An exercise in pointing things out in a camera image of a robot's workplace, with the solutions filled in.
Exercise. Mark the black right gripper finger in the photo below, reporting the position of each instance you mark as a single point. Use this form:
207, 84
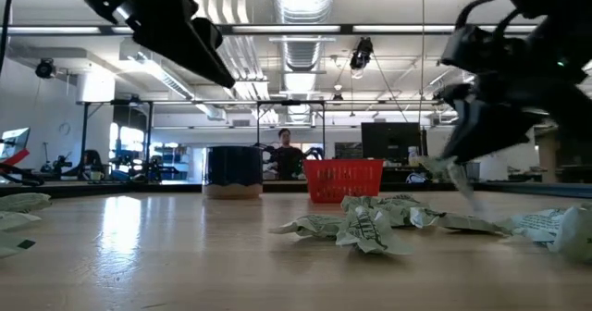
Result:
495, 130
458, 95

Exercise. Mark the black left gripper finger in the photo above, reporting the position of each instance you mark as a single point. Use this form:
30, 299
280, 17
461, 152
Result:
208, 33
180, 47

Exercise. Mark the green white wrapper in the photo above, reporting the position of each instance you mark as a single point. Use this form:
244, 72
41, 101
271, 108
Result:
370, 232
398, 209
462, 222
575, 237
11, 246
536, 225
16, 220
455, 172
23, 202
310, 225

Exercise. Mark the black monitor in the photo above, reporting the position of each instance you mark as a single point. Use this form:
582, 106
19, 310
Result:
390, 142

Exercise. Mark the black ceiling spotlight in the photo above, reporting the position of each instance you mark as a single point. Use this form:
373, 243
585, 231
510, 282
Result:
45, 69

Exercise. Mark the dark blue ceramic mug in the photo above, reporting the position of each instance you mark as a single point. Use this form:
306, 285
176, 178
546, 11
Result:
233, 170

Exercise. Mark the red plastic basket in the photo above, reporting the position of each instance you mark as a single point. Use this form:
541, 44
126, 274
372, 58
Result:
342, 181

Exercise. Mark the person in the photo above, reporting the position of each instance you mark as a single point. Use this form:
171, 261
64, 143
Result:
287, 160

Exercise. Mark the grey background monitor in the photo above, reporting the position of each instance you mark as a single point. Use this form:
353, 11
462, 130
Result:
14, 142

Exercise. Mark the silver ventilation duct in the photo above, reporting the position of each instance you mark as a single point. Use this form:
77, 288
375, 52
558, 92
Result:
303, 5

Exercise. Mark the black overhead camera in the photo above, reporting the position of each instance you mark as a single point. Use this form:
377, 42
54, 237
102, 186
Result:
361, 54

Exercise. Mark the black background rig frame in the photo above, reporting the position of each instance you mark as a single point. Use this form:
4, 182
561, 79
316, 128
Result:
291, 102
84, 135

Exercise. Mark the white wall clock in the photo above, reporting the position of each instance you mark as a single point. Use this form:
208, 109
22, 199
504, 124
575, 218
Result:
65, 128

